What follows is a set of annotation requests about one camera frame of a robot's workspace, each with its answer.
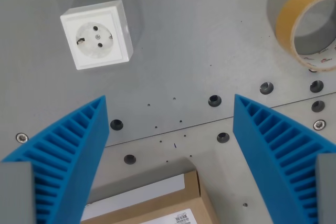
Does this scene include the white wall socket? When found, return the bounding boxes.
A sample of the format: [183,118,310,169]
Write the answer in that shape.
[59,0,134,71]

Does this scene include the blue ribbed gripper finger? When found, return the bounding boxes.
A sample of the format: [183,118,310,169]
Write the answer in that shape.
[232,93,336,224]
[0,94,110,224]

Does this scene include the yellow adhesive tape roll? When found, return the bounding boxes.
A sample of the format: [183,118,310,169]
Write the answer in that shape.
[275,0,336,72]

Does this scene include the brown cardboard box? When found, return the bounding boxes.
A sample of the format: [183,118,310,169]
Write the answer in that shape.
[80,156,220,224]

